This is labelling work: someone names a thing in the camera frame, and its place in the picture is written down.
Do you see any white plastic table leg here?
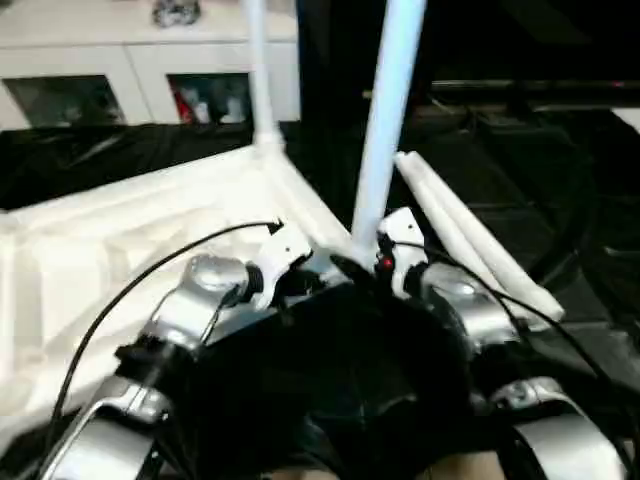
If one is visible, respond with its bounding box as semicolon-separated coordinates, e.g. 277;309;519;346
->
393;153;546;332
243;0;287;152
402;151;567;321
350;0;430;262

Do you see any white plastic table top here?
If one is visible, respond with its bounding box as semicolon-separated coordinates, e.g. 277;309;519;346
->
0;141;357;432

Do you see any black plastic mat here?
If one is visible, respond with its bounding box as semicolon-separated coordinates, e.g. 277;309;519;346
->
0;107;640;466

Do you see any black case with label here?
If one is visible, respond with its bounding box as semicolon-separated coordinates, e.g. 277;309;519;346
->
298;0;432;124

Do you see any red white bottle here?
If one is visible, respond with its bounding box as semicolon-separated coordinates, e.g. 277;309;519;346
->
178;88;197;122

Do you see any black television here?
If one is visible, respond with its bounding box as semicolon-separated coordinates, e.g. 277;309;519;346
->
428;0;640;97

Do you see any white glass-door cabinet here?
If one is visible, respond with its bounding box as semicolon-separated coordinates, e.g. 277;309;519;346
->
0;0;302;127

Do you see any shiny crumpled plastic bundle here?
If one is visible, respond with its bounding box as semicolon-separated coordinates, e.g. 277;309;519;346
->
151;0;202;27

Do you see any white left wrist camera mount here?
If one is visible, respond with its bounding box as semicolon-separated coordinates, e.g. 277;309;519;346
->
246;231;315;310

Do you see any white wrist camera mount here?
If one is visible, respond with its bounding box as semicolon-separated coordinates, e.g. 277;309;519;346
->
376;206;427;300
246;231;315;310

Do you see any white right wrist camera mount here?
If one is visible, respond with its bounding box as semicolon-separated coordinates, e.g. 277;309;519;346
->
376;206;427;300

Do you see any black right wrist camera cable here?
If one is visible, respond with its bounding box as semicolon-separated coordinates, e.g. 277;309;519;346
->
393;241;609;384

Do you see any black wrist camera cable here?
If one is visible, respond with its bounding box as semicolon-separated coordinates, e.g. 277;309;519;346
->
46;218;285;454
393;241;609;384

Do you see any black left wrist camera cable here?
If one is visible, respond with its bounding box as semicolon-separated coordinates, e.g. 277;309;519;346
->
46;218;285;454

